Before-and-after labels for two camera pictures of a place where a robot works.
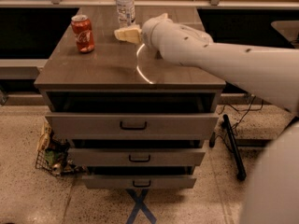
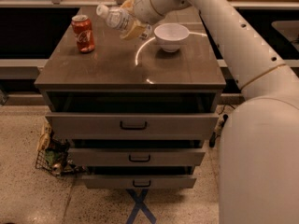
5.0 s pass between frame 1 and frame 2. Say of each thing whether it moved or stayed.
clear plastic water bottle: moved
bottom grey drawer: stayed
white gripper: moved
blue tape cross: stayed
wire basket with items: stayed
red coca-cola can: stayed
